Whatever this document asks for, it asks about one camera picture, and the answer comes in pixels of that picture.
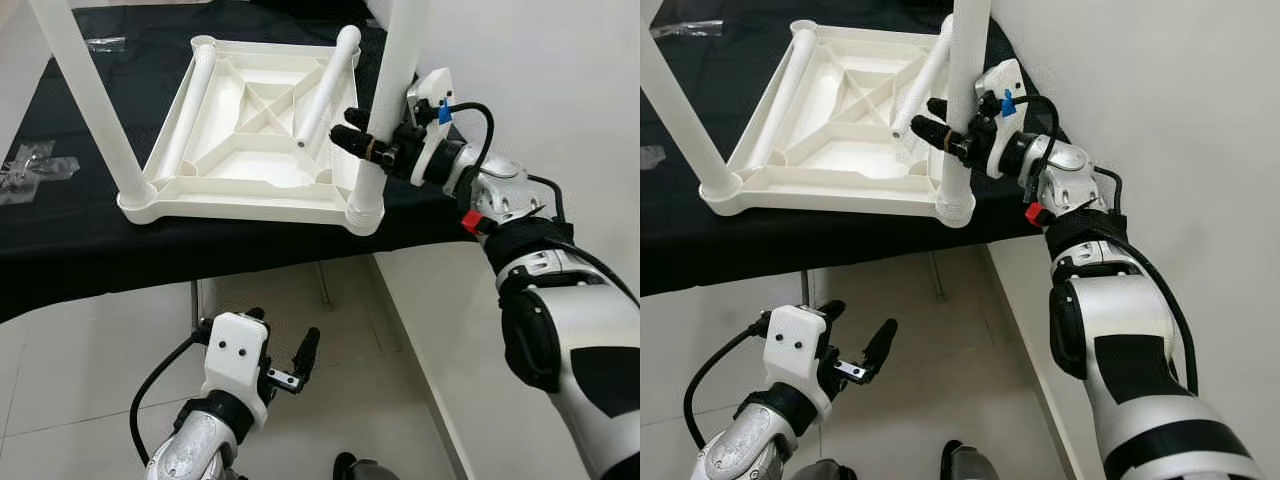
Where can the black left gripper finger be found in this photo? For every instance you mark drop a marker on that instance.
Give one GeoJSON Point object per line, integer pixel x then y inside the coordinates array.
{"type": "Point", "coordinates": [832, 309]}
{"type": "Point", "coordinates": [308, 352]}
{"type": "Point", "coordinates": [256, 313]}
{"type": "Point", "coordinates": [880, 348]}

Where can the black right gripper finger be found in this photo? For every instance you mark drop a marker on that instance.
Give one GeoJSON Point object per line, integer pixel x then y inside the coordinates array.
{"type": "Point", "coordinates": [358, 142]}
{"type": "Point", "coordinates": [358, 115]}
{"type": "Point", "coordinates": [938, 135]}
{"type": "Point", "coordinates": [937, 107]}

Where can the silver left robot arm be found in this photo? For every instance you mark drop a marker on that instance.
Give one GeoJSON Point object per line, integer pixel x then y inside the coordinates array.
{"type": "Point", "coordinates": [195, 455]}
{"type": "Point", "coordinates": [755, 450]}

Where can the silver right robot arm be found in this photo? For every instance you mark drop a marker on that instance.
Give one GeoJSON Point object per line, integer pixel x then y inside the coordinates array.
{"type": "Point", "coordinates": [1130, 330]}
{"type": "Point", "coordinates": [590, 340]}

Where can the metal table leg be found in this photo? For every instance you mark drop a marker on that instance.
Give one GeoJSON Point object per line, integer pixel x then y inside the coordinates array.
{"type": "Point", "coordinates": [806, 290]}
{"type": "Point", "coordinates": [323, 285]}
{"type": "Point", "coordinates": [196, 300]}
{"type": "Point", "coordinates": [937, 278]}

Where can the grey left robot foot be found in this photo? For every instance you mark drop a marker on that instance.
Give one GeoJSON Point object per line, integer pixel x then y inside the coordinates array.
{"type": "Point", "coordinates": [822, 470]}

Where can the white plastic table top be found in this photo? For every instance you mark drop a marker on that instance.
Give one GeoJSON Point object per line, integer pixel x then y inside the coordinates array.
{"type": "Point", "coordinates": [240, 208]}
{"type": "Point", "coordinates": [830, 195]}

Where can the black tablecloth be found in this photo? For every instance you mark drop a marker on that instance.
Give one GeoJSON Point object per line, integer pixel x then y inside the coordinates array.
{"type": "Point", "coordinates": [720, 250]}
{"type": "Point", "coordinates": [100, 250]}

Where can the clear tape patch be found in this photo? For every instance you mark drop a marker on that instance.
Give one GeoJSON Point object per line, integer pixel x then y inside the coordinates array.
{"type": "Point", "coordinates": [650, 158]}
{"type": "Point", "coordinates": [30, 170]}

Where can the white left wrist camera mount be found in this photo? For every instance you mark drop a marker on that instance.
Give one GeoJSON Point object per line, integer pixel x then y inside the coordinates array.
{"type": "Point", "coordinates": [795, 345]}
{"type": "Point", "coordinates": [238, 355]}

